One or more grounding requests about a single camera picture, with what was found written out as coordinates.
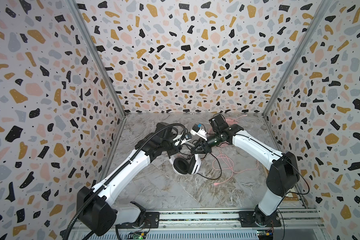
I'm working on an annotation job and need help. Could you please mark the black headphone cable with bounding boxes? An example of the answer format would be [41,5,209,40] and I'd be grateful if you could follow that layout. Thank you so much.
[176,125,223,181]

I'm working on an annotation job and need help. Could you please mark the white black headphones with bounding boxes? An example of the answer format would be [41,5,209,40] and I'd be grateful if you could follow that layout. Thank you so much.
[167,142,202,175]

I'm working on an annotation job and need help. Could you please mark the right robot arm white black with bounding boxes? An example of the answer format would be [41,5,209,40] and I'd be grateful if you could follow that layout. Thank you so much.
[191,114,303,227]

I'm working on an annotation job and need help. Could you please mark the pink headphones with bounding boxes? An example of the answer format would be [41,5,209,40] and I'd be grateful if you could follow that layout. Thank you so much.
[225,114,248,127]

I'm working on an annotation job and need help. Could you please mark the wooden checkerboard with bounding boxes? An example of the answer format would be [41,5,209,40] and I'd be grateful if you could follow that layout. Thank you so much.
[284,193,299,201]

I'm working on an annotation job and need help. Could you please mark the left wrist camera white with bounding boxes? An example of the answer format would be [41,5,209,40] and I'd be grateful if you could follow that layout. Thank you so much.
[180,133,193,145]

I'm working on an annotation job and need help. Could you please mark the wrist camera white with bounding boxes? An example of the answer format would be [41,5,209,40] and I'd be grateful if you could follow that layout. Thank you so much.
[180,133,193,145]
[190,124,207,140]

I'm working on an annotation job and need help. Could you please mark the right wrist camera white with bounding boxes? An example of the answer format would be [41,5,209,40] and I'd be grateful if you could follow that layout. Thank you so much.
[190,124,207,140]

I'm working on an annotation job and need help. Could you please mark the left corner aluminium post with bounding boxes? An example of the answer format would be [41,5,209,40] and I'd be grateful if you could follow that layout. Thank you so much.
[66,0,126,119]

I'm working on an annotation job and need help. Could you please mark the corner aluminium post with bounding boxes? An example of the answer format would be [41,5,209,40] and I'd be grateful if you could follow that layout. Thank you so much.
[66,0,126,119]
[262,0,331,119]

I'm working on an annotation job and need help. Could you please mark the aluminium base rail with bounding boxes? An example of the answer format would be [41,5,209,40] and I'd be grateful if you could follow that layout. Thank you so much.
[70,208,329,240]

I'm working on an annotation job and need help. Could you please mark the right corner aluminium post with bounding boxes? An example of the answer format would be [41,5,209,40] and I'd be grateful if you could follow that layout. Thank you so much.
[262,0,331,119]

